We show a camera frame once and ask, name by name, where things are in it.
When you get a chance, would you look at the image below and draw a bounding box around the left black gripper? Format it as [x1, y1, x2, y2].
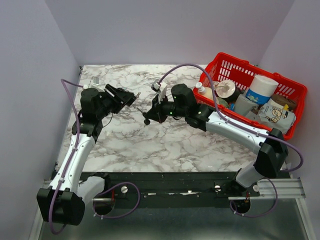
[96, 83, 135, 120]

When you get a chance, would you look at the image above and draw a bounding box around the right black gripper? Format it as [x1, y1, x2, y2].
[144, 93, 187, 124]

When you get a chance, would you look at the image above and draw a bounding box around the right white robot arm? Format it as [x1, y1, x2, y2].
[142, 83, 289, 196]

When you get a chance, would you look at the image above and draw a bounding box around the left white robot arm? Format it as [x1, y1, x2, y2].
[36, 84, 136, 226]

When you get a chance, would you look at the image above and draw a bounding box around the white lotion bottle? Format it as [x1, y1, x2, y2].
[195, 82, 215, 101]

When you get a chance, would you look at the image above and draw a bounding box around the white round lid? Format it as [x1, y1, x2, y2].
[215, 80, 241, 103]

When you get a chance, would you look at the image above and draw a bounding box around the red plastic basket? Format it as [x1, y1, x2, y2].
[193, 52, 308, 141]

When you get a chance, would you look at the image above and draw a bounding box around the grey paper cup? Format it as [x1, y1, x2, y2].
[233, 94, 259, 117]

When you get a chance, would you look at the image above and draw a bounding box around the white toilet paper roll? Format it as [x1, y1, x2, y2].
[245, 74, 279, 105]

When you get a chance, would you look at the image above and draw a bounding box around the white printed bag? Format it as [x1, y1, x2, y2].
[257, 103, 296, 134]

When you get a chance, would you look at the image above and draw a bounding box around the brown round container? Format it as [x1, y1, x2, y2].
[271, 94, 297, 111]

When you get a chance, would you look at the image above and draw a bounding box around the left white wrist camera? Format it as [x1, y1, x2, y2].
[82, 76, 104, 92]

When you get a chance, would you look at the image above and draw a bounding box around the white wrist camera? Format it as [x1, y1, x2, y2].
[151, 79, 168, 104]
[82, 76, 104, 92]

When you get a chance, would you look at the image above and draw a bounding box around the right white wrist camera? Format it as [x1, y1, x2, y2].
[151, 79, 168, 104]

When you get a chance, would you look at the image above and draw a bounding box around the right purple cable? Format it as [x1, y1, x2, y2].
[157, 63, 305, 173]

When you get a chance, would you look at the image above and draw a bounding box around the purple cable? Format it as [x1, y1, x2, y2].
[48, 78, 88, 235]
[157, 63, 305, 173]

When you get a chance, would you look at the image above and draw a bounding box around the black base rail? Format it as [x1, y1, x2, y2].
[72, 171, 293, 210]

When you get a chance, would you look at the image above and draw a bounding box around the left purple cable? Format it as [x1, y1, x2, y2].
[48, 78, 88, 235]

